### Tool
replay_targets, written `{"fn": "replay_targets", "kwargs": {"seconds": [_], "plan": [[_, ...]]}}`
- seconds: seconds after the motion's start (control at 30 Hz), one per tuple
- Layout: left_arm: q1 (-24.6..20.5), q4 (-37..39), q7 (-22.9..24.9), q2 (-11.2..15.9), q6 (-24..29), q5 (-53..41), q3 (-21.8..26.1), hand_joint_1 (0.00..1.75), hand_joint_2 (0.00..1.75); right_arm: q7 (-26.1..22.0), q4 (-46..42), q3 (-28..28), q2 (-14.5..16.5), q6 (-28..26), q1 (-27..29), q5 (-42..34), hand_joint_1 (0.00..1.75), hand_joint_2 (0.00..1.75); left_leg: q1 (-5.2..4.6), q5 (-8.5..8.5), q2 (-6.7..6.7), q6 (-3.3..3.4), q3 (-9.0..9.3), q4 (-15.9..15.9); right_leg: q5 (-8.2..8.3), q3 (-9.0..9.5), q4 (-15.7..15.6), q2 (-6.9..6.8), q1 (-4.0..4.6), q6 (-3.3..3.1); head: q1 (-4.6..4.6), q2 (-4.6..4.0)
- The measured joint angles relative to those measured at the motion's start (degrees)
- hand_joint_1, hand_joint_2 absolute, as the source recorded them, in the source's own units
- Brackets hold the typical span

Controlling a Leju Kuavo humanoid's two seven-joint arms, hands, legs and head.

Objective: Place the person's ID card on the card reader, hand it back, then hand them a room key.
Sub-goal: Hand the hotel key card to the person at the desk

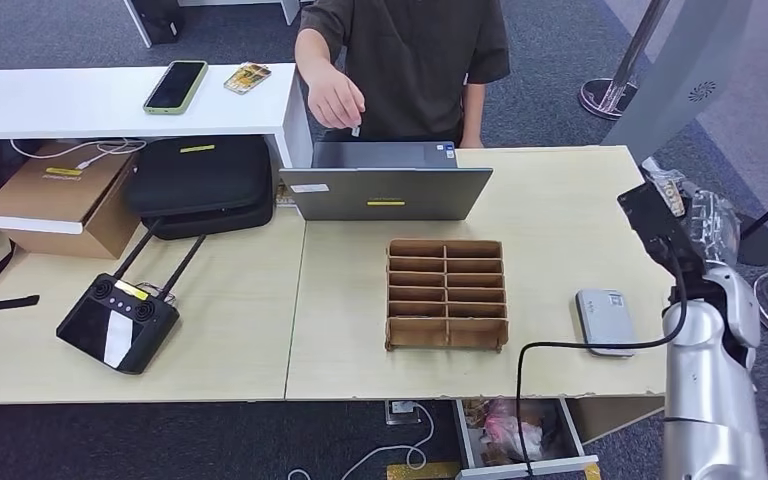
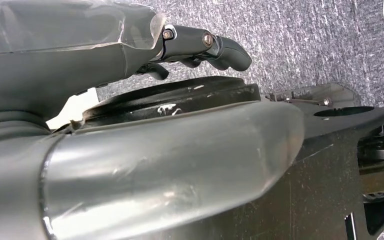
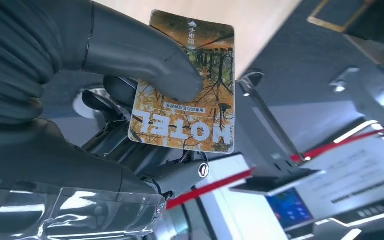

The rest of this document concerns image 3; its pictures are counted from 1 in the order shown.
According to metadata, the black-based stanchion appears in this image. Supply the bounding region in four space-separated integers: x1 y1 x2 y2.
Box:
237 68 307 163

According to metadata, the grey metal frame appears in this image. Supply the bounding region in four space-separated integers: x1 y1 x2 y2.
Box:
330 67 384 133

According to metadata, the blue kiosk screen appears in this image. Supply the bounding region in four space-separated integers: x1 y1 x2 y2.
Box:
266 188 315 230

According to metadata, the chrome stanchion with patterned base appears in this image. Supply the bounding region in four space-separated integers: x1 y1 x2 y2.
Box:
72 87 105 120

